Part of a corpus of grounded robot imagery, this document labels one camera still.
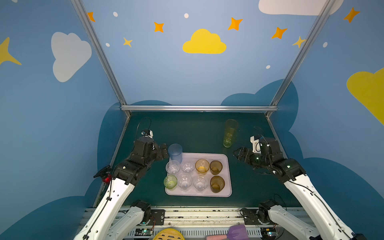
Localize tall green cup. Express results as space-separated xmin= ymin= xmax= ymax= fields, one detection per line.
xmin=223 ymin=128 xmax=237 ymax=148

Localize brown textured cup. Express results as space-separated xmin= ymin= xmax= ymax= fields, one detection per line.
xmin=210 ymin=176 xmax=225 ymax=193
xmin=210 ymin=160 xmax=223 ymax=175

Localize tall yellow cup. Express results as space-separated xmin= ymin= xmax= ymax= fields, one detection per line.
xmin=225 ymin=119 xmax=239 ymax=131

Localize tall blue textured cup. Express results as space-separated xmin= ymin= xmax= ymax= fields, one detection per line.
xmin=168 ymin=144 xmax=183 ymax=164

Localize clear faceted glass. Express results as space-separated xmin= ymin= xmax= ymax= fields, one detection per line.
xmin=193 ymin=175 xmax=209 ymax=192
xmin=178 ymin=173 xmax=193 ymax=191
xmin=166 ymin=160 xmax=181 ymax=175
xmin=181 ymin=161 xmax=195 ymax=173

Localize small green cup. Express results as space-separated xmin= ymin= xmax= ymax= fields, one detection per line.
xmin=164 ymin=175 xmax=178 ymax=190

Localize yellow transparent cup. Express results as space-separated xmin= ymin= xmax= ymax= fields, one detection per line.
xmin=195 ymin=159 xmax=210 ymax=175

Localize clear faceted glass back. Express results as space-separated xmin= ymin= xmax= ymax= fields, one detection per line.
xmin=181 ymin=161 xmax=195 ymax=173

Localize pink plastic tray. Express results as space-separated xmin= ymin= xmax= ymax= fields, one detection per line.
xmin=165 ymin=153 xmax=232 ymax=198

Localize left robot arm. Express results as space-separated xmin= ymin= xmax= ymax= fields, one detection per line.
xmin=74 ymin=137 xmax=169 ymax=240

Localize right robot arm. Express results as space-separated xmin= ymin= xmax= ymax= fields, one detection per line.
xmin=233 ymin=137 xmax=366 ymax=240

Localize purple toy shovel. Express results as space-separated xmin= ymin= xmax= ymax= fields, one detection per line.
xmin=206 ymin=225 xmax=249 ymax=240

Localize yellow round lid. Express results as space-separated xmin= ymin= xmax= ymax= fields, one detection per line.
xmin=153 ymin=228 xmax=185 ymax=240

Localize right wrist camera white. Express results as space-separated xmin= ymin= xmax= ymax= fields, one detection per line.
xmin=250 ymin=136 xmax=261 ymax=154

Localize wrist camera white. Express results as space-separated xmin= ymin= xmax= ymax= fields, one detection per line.
xmin=141 ymin=129 xmax=154 ymax=139
xmin=250 ymin=136 xmax=261 ymax=154

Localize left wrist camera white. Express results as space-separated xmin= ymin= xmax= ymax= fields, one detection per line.
xmin=141 ymin=129 xmax=154 ymax=139

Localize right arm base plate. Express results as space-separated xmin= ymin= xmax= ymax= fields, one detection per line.
xmin=240 ymin=208 xmax=262 ymax=225

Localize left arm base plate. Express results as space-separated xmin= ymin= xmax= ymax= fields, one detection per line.
xmin=147 ymin=209 xmax=166 ymax=226

